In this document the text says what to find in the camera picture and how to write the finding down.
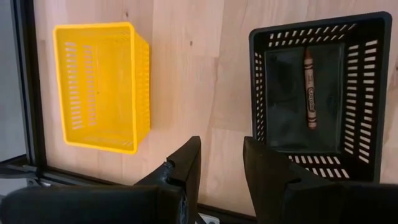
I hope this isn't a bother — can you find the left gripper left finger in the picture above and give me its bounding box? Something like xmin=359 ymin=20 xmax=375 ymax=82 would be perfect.
xmin=0 ymin=136 xmax=202 ymax=224

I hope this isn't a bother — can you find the black plastic basket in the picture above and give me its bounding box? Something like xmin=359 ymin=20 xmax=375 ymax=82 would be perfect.
xmin=248 ymin=11 xmax=393 ymax=184

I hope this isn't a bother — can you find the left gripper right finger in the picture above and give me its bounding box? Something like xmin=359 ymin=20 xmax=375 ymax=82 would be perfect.
xmin=243 ymin=136 xmax=398 ymax=224

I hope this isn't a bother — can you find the yellow plastic basket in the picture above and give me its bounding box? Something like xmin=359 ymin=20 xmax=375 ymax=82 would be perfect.
xmin=52 ymin=21 xmax=152 ymax=156

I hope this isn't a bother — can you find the brown wax crayon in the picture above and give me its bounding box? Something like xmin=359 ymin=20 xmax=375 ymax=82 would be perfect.
xmin=303 ymin=48 xmax=318 ymax=130

